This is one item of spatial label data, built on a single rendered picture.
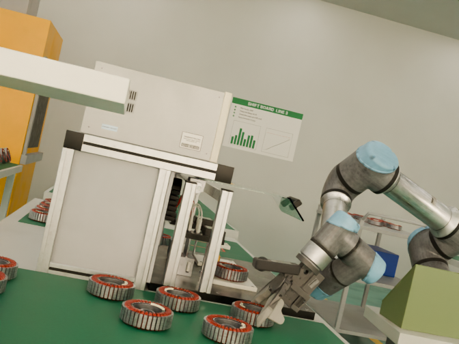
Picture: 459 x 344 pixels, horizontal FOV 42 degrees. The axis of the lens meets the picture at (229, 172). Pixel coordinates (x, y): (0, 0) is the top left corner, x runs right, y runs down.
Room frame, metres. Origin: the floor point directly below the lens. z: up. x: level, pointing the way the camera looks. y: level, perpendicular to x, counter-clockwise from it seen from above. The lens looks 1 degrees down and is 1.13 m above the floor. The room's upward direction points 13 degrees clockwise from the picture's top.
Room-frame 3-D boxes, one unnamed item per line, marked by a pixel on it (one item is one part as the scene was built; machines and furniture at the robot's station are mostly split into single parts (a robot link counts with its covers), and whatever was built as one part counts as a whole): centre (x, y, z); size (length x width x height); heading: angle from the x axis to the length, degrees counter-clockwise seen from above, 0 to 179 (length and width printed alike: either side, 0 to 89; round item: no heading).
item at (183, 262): (1.79, 0.07, 0.80); 0.07 x 0.05 x 0.06; 10
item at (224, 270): (1.81, -0.07, 0.80); 0.11 x 0.11 x 0.04
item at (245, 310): (1.49, -0.14, 0.77); 0.11 x 0.11 x 0.04
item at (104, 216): (1.54, 0.29, 0.91); 0.28 x 0.03 x 0.32; 100
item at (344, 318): (4.50, -1.15, 0.51); 1.01 x 0.60 x 1.01; 10
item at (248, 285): (1.81, -0.07, 0.78); 0.15 x 0.15 x 0.01; 10
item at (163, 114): (1.88, 0.27, 1.22); 0.44 x 0.39 x 0.20; 10
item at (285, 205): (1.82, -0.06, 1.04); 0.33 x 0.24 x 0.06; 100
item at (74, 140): (1.87, 0.27, 1.09); 0.68 x 0.44 x 0.05; 10
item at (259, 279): (1.93, -0.03, 0.76); 0.64 x 0.47 x 0.02; 10
